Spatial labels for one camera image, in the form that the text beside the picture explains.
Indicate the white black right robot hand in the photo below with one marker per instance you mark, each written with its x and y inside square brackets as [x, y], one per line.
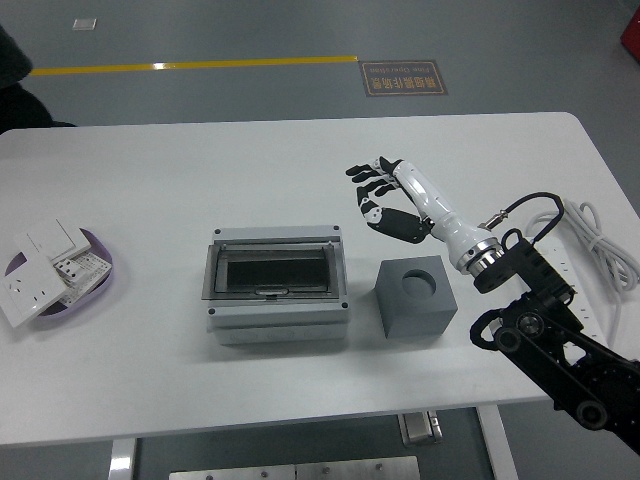
[430, 205]

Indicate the grey box with clear lid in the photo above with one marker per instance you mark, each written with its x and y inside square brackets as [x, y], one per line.
[277, 315]

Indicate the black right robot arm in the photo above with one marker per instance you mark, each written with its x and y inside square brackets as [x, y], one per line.
[550, 320]

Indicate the grey cube with round hole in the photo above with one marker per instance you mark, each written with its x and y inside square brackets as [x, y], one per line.
[400, 310]

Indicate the dark floor sign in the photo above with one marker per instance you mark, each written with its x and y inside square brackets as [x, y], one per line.
[404, 78]

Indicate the white power strip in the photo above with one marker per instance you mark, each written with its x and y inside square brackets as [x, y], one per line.
[591, 316]

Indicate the white table leg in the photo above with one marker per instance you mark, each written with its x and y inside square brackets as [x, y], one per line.
[121, 460]
[500, 450]

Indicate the red object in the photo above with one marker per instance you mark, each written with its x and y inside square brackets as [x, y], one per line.
[632, 35]

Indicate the yellow floor tape line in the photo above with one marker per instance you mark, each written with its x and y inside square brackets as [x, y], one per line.
[200, 65]

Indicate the purple plastic tray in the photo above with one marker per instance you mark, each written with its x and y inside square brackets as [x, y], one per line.
[92, 295]

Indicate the small metal floor plate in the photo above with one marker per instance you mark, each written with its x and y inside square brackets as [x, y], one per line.
[84, 24]

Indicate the person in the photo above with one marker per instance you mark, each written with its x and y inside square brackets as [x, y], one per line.
[20, 105]

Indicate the grey under-table bracket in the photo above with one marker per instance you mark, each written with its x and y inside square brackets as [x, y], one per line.
[419, 427]

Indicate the metal base plate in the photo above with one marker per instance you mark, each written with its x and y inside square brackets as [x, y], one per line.
[295, 470]

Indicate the white wall switch plate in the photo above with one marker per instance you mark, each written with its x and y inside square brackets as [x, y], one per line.
[55, 237]

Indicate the white wall socket plate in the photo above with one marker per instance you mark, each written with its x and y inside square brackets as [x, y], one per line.
[27, 295]

